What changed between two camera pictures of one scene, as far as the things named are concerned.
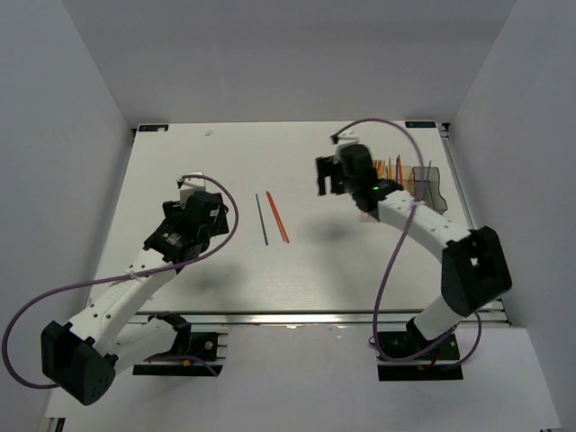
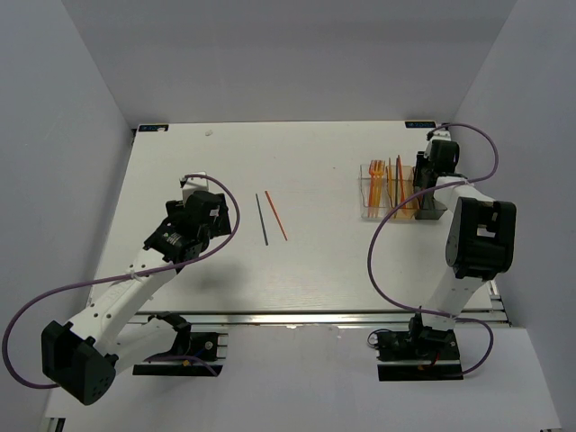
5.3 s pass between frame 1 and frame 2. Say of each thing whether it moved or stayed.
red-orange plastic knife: stayed
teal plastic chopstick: stayed
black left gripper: stayed
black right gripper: moved
